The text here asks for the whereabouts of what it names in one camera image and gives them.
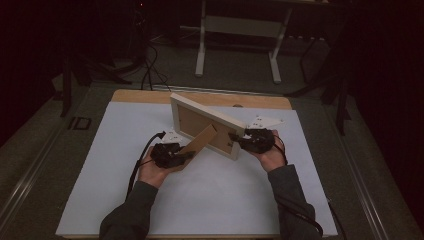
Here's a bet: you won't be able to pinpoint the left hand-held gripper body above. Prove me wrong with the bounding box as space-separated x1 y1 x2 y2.
150 129 184 169

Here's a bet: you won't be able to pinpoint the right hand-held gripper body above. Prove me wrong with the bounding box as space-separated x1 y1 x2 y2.
244 115 285 155

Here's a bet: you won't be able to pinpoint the wooden picture frame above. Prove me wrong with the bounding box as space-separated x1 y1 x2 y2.
169 92 248 173

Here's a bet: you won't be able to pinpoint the person's left hand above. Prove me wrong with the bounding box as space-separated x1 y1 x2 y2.
137 145 178 190

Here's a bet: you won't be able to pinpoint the person's right hand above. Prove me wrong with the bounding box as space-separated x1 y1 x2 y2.
254 129 288 173

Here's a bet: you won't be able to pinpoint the white table sheet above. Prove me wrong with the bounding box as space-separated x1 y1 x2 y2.
55 100 338 237

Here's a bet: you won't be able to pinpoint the black metal stand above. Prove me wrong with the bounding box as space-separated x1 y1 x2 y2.
59 49 134 118
285 19 353 136

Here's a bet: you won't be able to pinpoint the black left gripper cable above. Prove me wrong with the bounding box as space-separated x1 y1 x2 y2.
125 131 167 200

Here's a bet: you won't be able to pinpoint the black floor cables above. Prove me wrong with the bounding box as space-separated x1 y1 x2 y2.
139 42 173 92

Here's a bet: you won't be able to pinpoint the black floor bracket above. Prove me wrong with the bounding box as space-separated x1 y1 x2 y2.
67 116 93 131

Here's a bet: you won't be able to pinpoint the metal floor rail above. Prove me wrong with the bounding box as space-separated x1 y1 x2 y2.
323 105 392 240
0 121 69 228

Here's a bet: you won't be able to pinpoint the white metal desk frame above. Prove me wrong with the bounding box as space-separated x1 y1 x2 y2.
194 0 294 84

